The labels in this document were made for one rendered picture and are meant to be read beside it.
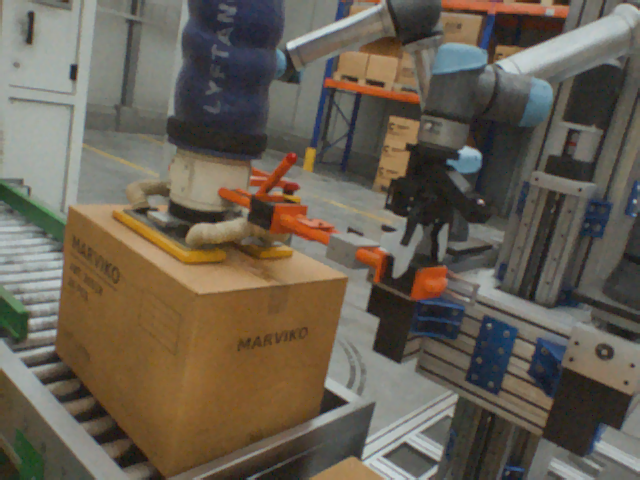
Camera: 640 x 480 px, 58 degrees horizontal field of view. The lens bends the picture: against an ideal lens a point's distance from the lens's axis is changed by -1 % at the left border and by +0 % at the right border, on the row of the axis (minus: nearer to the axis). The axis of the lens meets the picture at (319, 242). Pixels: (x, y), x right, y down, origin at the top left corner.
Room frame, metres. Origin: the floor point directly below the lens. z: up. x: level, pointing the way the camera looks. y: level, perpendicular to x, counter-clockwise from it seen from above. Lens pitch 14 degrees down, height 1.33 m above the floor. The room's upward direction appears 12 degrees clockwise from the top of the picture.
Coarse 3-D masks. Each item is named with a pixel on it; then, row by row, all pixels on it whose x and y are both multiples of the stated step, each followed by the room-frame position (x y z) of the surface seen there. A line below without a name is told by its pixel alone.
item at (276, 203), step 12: (252, 204) 1.13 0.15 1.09; (264, 204) 1.11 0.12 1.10; (276, 204) 1.16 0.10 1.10; (288, 204) 1.11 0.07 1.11; (300, 204) 1.14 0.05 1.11; (252, 216) 1.13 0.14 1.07; (264, 216) 1.11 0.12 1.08; (276, 216) 1.09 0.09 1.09; (264, 228) 1.10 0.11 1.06; (276, 228) 1.10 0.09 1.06; (288, 228) 1.12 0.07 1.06
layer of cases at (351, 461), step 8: (352, 456) 1.19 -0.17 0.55; (336, 464) 1.15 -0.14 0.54; (344, 464) 1.15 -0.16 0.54; (352, 464) 1.16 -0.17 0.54; (360, 464) 1.17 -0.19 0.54; (328, 472) 1.11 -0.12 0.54; (336, 472) 1.12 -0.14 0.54; (344, 472) 1.13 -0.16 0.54; (352, 472) 1.13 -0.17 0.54; (360, 472) 1.14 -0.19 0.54; (368, 472) 1.14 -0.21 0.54; (376, 472) 1.15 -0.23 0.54
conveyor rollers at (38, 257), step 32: (0, 224) 2.34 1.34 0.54; (32, 224) 2.44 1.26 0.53; (0, 256) 1.95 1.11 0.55; (32, 256) 2.02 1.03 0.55; (32, 288) 1.76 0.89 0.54; (32, 320) 1.52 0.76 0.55; (32, 352) 1.35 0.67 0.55; (64, 384) 1.23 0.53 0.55; (96, 416) 1.19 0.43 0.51; (128, 448) 1.06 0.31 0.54
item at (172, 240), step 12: (120, 216) 1.30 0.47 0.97; (132, 216) 1.29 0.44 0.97; (144, 216) 1.30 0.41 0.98; (132, 228) 1.26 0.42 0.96; (144, 228) 1.23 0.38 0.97; (156, 228) 1.23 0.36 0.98; (168, 228) 1.25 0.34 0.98; (180, 228) 1.19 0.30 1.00; (156, 240) 1.18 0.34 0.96; (168, 240) 1.17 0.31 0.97; (180, 240) 1.17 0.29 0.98; (180, 252) 1.12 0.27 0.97; (192, 252) 1.13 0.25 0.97; (204, 252) 1.14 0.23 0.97; (216, 252) 1.16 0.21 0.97
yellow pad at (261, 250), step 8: (256, 240) 1.30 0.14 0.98; (248, 248) 1.27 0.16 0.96; (256, 248) 1.26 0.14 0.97; (264, 248) 1.27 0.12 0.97; (272, 248) 1.28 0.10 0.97; (280, 248) 1.29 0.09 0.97; (288, 248) 1.31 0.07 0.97; (256, 256) 1.25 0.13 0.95; (264, 256) 1.25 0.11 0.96; (272, 256) 1.26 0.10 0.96; (280, 256) 1.28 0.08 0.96; (288, 256) 1.30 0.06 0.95
